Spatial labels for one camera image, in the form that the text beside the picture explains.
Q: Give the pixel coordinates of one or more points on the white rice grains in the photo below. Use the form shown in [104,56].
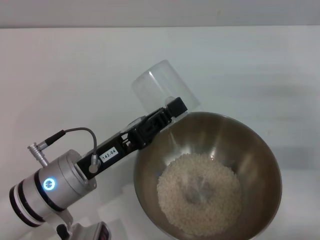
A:
[180,200]

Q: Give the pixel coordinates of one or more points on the stainless steel mixing bowl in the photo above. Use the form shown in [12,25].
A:
[250,162]

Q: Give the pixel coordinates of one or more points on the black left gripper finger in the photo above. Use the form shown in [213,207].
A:
[176,107]

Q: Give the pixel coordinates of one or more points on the clear plastic measuring cup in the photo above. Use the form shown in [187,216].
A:
[160,85]

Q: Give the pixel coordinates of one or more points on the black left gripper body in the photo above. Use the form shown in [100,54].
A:
[112,152]

